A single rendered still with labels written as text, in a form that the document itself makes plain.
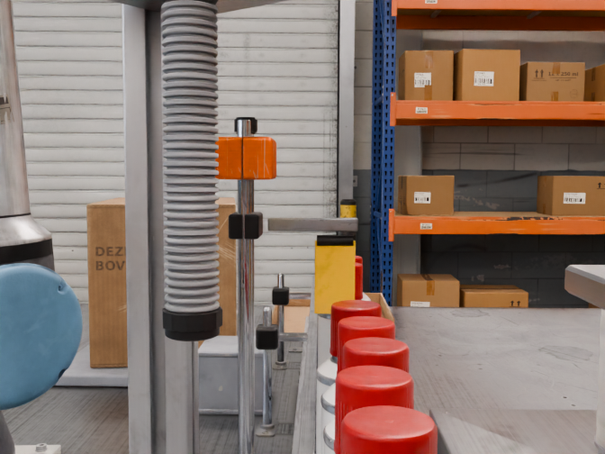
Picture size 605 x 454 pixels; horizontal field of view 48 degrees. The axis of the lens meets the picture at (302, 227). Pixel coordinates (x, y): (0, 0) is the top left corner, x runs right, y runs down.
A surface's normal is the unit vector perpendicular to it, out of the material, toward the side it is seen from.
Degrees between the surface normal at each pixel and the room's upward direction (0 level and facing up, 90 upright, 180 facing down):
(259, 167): 90
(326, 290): 90
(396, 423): 3
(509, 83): 90
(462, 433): 0
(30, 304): 95
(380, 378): 3
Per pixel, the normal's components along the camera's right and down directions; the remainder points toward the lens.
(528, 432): 0.00, -1.00
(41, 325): 0.73, 0.15
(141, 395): -0.03, 0.07
